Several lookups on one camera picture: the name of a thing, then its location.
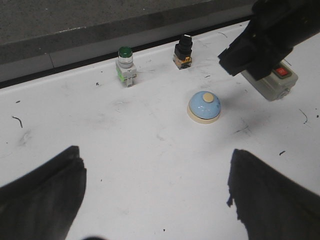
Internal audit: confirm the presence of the black selector switch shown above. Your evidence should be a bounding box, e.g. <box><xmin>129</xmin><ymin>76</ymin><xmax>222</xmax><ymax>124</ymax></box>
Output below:
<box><xmin>173</xmin><ymin>34</ymin><xmax>193</xmax><ymax>70</ymax></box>

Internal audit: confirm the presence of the grey on-off switch box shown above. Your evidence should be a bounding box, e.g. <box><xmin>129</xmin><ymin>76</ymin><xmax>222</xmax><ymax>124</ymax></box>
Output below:
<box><xmin>241</xmin><ymin>61</ymin><xmax>298</xmax><ymax>101</ymax></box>

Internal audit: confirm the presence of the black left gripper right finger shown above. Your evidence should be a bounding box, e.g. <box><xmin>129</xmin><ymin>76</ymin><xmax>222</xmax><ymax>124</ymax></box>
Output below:
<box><xmin>227</xmin><ymin>149</ymin><xmax>320</xmax><ymax>240</ymax></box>

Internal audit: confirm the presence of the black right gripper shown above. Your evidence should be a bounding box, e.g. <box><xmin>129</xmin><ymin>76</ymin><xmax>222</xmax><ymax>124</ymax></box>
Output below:
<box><xmin>218</xmin><ymin>0</ymin><xmax>320</xmax><ymax>81</ymax></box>

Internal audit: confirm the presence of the green pushbutton switch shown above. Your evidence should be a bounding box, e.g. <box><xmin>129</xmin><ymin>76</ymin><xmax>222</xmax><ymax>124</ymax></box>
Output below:
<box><xmin>115</xmin><ymin>46</ymin><xmax>137</xmax><ymax>88</ymax></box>

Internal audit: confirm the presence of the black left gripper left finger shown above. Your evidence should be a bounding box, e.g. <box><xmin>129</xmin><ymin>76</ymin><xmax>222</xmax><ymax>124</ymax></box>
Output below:
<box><xmin>0</xmin><ymin>146</ymin><xmax>87</xmax><ymax>240</ymax></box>

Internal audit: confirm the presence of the grey stone counter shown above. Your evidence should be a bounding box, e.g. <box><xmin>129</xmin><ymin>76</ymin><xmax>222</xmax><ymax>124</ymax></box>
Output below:
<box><xmin>0</xmin><ymin>0</ymin><xmax>254</xmax><ymax>88</ymax></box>

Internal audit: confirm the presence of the blue dome desk bell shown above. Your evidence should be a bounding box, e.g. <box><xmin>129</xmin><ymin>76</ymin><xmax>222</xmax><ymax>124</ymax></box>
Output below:
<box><xmin>187</xmin><ymin>91</ymin><xmax>221</xmax><ymax>124</ymax></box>

